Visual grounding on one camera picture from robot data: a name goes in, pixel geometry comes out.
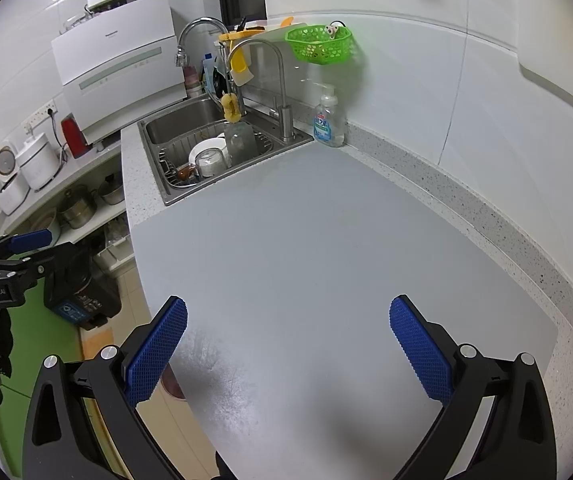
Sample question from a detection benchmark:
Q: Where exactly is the white round-faced appliance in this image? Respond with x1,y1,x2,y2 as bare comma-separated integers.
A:
0,140,17,176

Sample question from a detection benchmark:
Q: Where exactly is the pink round bin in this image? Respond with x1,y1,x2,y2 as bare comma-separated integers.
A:
161,360,187,401

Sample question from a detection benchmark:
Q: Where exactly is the pink bottle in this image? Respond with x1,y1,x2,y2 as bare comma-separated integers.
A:
184,65,202,98

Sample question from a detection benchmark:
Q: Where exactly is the steel gooseneck faucet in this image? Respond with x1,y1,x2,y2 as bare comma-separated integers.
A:
226,39,295,142

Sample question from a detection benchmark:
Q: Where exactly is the hand soap pump bottle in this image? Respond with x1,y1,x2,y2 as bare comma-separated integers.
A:
313,84,346,148

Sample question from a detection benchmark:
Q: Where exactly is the white shelf unit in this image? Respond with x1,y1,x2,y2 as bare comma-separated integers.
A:
0,140,137,281

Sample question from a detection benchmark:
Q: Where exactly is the white rice cooker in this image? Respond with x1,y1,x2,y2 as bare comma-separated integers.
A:
16,132,62,191

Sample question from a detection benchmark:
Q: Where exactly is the white small cooker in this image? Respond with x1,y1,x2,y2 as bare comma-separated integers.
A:
0,180,30,216

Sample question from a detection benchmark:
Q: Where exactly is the blue white tube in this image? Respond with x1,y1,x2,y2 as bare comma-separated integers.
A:
201,55,217,96

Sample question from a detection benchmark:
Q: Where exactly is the pale basin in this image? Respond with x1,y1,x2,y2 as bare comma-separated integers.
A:
31,210,62,241

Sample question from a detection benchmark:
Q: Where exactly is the yellow plastic rack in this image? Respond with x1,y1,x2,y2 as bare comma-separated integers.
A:
218,17,295,43

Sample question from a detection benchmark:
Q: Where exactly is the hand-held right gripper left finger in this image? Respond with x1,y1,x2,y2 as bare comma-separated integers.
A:
22,296,187,480

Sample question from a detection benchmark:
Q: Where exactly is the stainless steel sink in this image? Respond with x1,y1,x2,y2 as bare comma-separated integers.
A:
138,95,315,207

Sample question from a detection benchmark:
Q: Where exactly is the person's leg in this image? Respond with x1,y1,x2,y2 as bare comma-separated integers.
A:
215,452,237,480

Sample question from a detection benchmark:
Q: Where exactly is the white bowl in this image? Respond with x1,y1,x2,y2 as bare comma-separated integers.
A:
189,137,227,171

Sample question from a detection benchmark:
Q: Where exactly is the wire dish rack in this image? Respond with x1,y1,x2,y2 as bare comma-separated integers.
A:
159,132,274,188

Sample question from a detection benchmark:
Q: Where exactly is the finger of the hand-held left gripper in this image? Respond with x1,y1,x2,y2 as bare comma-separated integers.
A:
0,242,90,291
0,229,53,261

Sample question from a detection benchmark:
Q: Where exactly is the chrome faucet with sprayer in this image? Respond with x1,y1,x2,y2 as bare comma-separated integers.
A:
174,17,230,101

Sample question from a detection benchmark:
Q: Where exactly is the white countertop dishwasher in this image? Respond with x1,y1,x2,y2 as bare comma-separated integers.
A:
50,0,187,146

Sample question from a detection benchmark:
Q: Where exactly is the black trash can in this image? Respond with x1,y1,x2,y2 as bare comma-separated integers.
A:
44,245,120,331

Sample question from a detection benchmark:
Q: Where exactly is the clear plastic container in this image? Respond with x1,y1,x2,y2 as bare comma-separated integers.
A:
224,124,260,166

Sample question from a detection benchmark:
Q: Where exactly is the white wall socket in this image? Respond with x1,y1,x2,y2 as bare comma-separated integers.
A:
21,102,57,133

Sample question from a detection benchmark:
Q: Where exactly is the green cabinet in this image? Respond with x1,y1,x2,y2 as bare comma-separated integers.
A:
0,200,87,466

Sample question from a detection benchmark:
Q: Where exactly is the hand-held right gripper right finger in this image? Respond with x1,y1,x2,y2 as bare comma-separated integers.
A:
389,295,557,480

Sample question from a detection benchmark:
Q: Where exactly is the steel steamer pot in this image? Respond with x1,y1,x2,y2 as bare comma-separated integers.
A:
59,185,98,231

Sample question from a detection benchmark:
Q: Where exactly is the green plastic basket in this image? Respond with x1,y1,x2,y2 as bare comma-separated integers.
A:
285,24,353,66

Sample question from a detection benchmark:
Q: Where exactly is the yellow sponge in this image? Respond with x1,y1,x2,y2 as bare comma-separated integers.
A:
221,94,242,124

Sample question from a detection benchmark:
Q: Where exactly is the red kettle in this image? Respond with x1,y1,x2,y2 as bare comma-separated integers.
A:
60,113,90,158

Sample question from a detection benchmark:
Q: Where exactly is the glass cup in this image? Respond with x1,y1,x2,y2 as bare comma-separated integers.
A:
195,149,230,178

